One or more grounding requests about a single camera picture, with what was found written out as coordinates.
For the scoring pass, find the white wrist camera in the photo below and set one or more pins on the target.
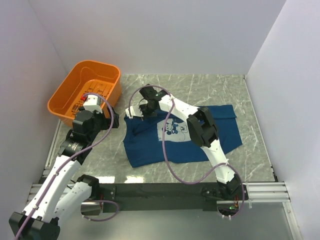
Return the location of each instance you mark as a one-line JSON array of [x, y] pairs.
[[92, 103], [133, 111]]

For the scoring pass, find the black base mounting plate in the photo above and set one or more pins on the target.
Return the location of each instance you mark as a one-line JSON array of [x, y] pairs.
[[166, 196]]

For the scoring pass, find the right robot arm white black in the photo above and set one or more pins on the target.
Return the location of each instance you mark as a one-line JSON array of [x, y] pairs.
[[203, 132]]

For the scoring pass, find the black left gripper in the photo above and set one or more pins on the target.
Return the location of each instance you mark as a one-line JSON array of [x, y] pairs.
[[107, 121]]

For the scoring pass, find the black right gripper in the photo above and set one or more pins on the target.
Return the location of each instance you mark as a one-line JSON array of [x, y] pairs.
[[141, 107]]

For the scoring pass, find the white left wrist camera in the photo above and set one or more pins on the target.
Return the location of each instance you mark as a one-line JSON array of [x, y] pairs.
[[92, 103]]

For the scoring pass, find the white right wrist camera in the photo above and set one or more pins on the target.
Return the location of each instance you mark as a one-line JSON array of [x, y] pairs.
[[133, 111]]

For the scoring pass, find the blue Mickey Mouse t-shirt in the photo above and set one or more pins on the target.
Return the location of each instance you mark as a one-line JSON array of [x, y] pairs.
[[143, 139]]

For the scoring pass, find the orange plastic laundry basket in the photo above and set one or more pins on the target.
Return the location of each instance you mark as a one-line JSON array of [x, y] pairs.
[[87, 76]]

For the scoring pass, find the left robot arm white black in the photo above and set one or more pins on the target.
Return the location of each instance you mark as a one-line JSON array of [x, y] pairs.
[[43, 217]]

